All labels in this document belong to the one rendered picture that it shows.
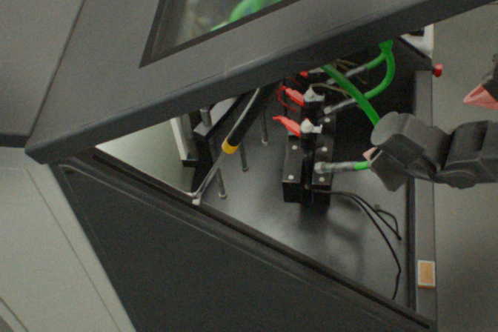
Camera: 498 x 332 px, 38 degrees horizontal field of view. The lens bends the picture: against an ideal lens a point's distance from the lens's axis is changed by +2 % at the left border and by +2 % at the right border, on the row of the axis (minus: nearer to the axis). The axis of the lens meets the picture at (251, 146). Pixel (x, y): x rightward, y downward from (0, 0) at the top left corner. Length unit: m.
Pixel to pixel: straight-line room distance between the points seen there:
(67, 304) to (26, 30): 0.57
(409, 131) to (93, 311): 0.73
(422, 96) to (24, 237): 0.92
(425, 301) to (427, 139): 0.44
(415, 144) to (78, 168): 0.47
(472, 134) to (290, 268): 0.36
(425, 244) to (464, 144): 0.47
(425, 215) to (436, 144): 0.46
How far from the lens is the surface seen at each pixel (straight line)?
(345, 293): 1.23
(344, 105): 1.47
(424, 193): 1.52
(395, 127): 1.03
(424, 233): 1.47
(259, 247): 1.13
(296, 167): 1.51
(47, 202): 1.12
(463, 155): 1.02
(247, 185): 1.67
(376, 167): 1.15
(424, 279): 1.41
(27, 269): 1.35
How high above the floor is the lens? 2.21
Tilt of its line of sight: 53 degrees down
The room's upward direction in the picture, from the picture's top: 8 degrees counter-clockwise
